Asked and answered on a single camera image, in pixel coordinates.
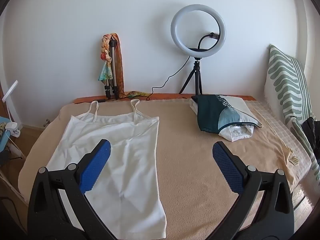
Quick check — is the white ring light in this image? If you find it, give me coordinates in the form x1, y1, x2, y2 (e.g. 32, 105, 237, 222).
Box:
170, 4, 226, 53

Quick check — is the colourful knotted scarf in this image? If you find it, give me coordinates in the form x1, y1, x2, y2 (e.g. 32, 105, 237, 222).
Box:
97, 34, 114, 83

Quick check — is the stack of folded clothes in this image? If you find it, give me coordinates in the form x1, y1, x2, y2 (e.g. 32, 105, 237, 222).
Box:
191, 94, 255, 133

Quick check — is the green patterned pillow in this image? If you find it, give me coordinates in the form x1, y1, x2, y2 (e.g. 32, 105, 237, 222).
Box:
265, 44, 320, 180

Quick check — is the blue patterned cloth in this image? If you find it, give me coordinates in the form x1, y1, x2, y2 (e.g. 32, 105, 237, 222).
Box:
0, 116, 15, 165

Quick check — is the white clip desk lamp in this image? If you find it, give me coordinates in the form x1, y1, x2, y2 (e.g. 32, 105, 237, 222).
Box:
2, 80, 23, 138

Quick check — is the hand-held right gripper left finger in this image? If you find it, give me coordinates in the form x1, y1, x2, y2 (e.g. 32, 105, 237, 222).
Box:
27, 139, 118, 240

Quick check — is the black ring light tripod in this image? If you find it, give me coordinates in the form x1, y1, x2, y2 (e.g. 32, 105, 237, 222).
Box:
179, 57, 203, 96

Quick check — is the white camisole top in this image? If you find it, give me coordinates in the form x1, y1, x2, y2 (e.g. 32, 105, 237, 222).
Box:
46, 99, 167, 239

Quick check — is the black ring light cable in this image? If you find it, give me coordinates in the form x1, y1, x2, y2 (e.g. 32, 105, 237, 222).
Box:
152, 55, 191, 96

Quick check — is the beige blanket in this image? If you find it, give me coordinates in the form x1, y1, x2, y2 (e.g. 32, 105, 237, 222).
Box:
18, 99, 298, 240

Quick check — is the dark cloth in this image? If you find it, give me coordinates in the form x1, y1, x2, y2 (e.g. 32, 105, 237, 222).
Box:
301, 117, 320, 155

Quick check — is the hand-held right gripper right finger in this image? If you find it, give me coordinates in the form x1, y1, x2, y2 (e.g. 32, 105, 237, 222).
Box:
207, 141, 294, 240

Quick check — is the white folded garment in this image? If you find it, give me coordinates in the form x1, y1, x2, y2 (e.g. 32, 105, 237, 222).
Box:
219, 124, 255, 143

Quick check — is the silver folded tripod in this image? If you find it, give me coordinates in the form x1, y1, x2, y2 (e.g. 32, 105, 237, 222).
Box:
104, 39, 120, 99

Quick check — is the white checked mattress cover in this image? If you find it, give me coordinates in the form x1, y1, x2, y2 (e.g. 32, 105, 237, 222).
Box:
247, 100, 313, 180

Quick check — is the orange patterned scarf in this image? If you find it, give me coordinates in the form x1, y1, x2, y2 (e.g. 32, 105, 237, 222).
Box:
111, 32, 150, 99

